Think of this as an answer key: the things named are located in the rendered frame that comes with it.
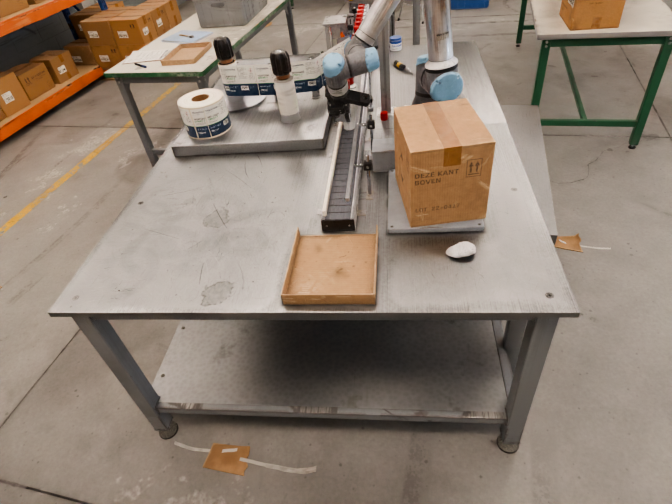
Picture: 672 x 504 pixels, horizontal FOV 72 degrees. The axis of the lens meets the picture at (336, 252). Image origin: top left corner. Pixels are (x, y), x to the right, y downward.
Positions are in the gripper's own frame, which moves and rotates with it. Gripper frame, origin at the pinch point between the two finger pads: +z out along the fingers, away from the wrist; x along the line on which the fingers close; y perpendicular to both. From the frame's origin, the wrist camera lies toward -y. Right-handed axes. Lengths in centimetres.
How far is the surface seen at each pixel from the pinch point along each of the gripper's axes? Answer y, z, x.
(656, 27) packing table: -169, 77, -103
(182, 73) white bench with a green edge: 117, 67, -88
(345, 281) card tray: -4, -32, 76
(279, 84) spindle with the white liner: 29.6, -4.4, -16.6
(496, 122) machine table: -60, 15, -5
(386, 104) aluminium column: -14.2, 18.9, -20.2
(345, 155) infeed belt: 1.0, -4.5, 18.7
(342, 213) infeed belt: -1, -23, 51
